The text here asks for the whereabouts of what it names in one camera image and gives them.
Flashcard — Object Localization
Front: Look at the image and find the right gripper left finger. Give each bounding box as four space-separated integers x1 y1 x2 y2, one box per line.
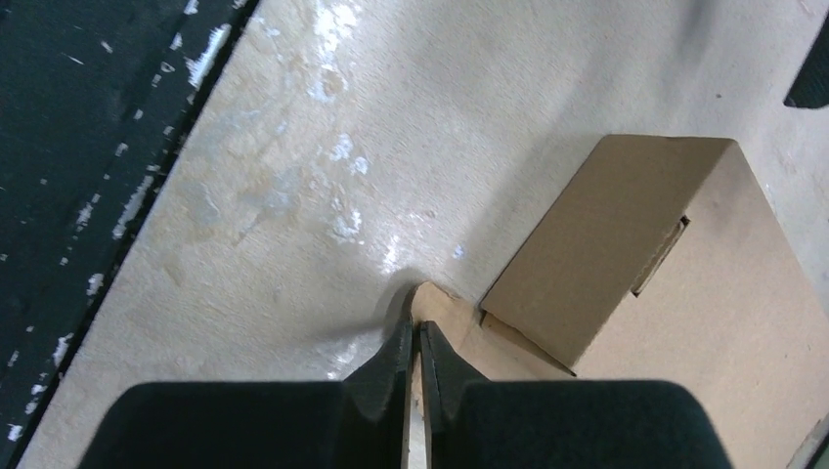
79 318 414 468

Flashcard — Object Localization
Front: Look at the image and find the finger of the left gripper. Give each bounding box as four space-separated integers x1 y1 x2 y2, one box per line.
783 28 828 109

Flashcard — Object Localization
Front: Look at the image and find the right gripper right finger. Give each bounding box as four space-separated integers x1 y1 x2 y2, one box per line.
419 321 731 468

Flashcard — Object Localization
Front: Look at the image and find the brown cardboard box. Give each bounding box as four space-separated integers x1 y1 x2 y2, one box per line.
412 135 828 468

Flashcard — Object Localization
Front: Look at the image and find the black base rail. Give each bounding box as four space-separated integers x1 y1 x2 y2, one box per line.
1 1 256 468

